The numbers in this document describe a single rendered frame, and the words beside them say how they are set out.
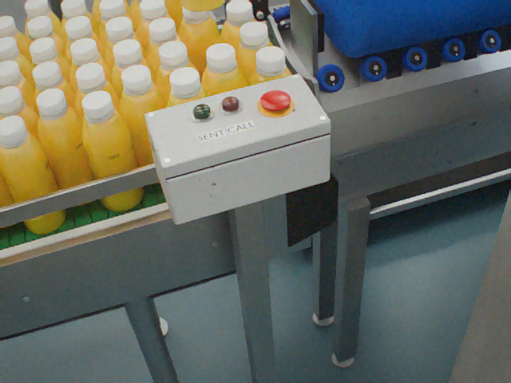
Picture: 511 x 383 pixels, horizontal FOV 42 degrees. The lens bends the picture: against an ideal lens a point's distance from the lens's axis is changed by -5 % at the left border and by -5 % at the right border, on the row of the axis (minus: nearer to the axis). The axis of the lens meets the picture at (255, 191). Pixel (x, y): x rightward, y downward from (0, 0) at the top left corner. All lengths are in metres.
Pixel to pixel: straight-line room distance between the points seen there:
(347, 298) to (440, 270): 0.54
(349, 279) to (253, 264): 0.56
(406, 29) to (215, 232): 0.42
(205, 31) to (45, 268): 0.42
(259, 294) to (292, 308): 0.91
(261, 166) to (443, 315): 1.24
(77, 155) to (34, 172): 0.07
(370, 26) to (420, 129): 0.26
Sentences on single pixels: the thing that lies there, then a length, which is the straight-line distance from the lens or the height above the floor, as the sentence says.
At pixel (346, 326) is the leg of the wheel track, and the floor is 0.21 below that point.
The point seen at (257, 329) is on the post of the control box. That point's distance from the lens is 1.13.
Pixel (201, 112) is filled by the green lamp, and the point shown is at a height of 1.11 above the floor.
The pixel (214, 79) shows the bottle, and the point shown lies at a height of 1.05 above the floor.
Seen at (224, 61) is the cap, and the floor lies 1.08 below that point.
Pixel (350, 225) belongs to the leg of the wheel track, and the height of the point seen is 0.58.
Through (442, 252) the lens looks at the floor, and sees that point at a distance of 2.11.
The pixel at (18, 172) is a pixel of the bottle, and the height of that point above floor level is 1.03.
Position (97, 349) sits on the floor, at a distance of 1.96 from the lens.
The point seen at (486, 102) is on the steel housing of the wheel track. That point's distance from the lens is 1.26.
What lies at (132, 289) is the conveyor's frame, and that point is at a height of 0.76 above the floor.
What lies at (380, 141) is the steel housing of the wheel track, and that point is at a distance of 1.17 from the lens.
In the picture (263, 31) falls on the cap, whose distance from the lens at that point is 0.98.
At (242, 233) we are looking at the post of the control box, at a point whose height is 0.92.
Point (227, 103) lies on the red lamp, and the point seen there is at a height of 1.11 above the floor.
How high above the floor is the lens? 1.62
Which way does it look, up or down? 46 degrees down
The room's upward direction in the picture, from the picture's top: 5 degrees counter-clockwise
